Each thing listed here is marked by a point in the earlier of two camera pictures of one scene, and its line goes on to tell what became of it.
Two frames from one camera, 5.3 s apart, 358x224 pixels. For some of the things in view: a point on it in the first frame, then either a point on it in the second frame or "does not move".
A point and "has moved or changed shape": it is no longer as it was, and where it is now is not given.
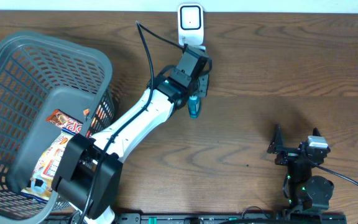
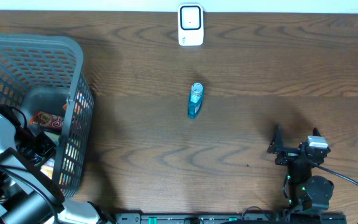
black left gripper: x=204 y=86 → x=43 y=145
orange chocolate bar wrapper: x=63 y=121 → x=47 y=119
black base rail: x=215 y=218 does not move
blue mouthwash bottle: x=194 y=104 does not move
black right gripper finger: x=276 y=144 does not move
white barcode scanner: x=191 y=23 does not move
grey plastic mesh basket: x=35 y=94 has moved or changed shape
